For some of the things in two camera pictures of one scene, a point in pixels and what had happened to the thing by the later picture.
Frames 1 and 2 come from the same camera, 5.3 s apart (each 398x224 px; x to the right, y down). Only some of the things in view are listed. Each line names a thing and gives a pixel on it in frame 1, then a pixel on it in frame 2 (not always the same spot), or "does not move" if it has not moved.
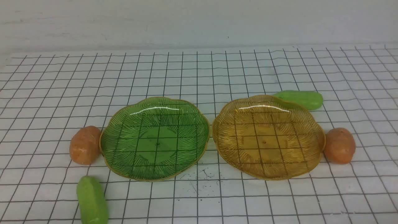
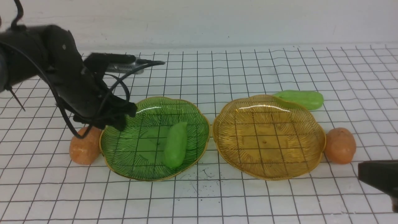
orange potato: x=340 y=146 does not move
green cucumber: x=308 y=100 does not move
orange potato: x=84 y=147 does not move
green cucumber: x=92 y=201 to x=175 y=144
